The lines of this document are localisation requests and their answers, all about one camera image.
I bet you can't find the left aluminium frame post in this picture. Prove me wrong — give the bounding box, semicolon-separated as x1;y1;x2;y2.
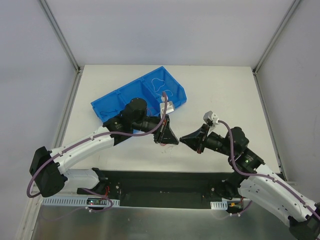
37;0;85;75

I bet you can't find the right aluminium frame post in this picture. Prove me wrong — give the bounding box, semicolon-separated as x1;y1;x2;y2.
251;0;303;76

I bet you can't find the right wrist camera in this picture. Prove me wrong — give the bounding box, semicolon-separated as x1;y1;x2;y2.
203;110;220;130

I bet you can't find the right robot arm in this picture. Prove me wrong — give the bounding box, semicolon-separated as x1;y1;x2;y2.
179;123;320;240

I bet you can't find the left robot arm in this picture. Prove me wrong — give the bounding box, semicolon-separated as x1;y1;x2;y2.
26;96;179;198

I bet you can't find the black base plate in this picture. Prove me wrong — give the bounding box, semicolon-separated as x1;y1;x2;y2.
88;170;231;209

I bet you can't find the dark thin cable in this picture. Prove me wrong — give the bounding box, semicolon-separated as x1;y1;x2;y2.
99;108;120;118

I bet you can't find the left white cable duct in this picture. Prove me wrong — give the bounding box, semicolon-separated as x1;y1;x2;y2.
42;196;110;208

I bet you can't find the silver metal sheet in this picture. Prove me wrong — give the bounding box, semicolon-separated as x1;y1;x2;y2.
31;204;293;240

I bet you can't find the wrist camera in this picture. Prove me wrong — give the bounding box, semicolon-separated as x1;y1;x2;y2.
159;101;175;117
203;110;220;130

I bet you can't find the blue plastic divided bin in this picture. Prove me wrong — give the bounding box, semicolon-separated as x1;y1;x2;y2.
91;66;187;123

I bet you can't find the clear thin cable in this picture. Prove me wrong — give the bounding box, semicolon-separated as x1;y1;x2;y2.
149;77;173;100

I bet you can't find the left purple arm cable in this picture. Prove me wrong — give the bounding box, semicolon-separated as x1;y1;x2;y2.
26;91;169;198

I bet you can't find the white cable duct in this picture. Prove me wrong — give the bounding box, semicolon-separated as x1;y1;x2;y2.
210;201;228;211
42;196;110;208

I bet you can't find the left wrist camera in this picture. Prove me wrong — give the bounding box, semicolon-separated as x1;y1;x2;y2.
159;101;175;117

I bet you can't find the aluminium frame post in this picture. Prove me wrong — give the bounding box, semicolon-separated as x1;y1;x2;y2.
37;0;85;75
251;0;303;76

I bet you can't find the right white cable duct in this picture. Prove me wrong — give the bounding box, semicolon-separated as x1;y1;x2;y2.
210;201;228;211

